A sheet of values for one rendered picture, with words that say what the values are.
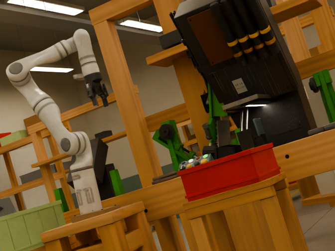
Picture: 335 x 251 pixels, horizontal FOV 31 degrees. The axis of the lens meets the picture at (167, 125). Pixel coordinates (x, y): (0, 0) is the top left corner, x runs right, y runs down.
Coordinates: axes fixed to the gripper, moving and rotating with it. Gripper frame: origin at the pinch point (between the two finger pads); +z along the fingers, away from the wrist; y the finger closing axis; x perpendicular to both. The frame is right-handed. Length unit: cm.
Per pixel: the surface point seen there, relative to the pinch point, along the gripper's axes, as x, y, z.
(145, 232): -8, -10, 58
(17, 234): 39, -28, 43
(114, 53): 17, 66, -36
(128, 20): 276, 700, -240
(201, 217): -40, -27, 56
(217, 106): -41, 29, 15
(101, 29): 21, 66, -51
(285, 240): -68, -27, 71
